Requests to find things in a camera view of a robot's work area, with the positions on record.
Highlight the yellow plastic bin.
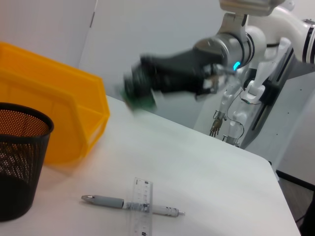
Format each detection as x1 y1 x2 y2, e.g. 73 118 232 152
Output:
0 41 111 170

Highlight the black mesh pen cup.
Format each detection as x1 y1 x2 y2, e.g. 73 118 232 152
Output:
0 102 55 222

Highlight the clear plastic ruler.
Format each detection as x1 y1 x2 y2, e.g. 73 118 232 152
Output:
126 177 154 236

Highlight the bronze robotic hand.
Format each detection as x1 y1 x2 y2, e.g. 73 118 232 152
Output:
209 110 227 138

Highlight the white humanoid robot body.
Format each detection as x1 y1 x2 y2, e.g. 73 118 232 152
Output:
220 36 295 148

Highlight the grey white pen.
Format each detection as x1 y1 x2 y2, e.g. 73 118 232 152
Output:
81 194 186 217

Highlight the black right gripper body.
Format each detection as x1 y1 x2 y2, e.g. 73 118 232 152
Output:
152 47 226 101

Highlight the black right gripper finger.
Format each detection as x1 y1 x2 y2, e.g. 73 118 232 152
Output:
139 53 160 73
123 69 156 99

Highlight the green plastic wrapper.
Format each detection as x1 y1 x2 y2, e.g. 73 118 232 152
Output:
119 81 158 112

